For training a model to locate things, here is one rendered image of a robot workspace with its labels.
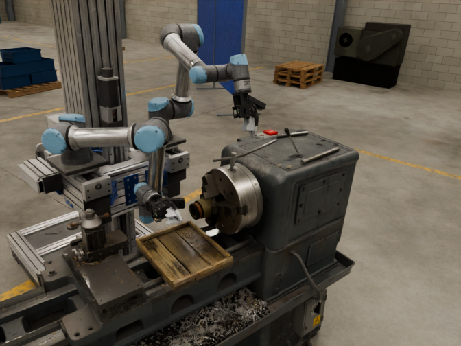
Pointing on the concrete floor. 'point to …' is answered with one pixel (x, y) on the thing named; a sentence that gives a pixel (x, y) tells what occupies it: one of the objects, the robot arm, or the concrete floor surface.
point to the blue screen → (221, 34)
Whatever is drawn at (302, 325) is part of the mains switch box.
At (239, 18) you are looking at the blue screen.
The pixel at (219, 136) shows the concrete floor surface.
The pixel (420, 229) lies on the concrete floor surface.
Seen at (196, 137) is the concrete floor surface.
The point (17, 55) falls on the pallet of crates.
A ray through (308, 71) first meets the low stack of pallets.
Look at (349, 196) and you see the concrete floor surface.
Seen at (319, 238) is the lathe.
